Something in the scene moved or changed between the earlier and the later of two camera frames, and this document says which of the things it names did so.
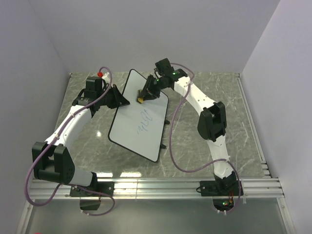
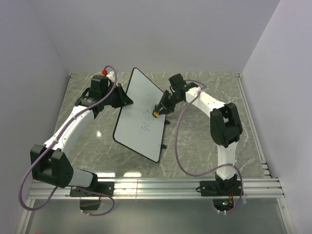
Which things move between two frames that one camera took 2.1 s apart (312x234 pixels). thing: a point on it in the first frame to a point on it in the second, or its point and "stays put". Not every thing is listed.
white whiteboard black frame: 140,126 stays put
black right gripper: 147,87 to 163,102
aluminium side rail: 252,126 stays put
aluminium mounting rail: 167,188 stays put
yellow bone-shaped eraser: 140,96 to 156,113
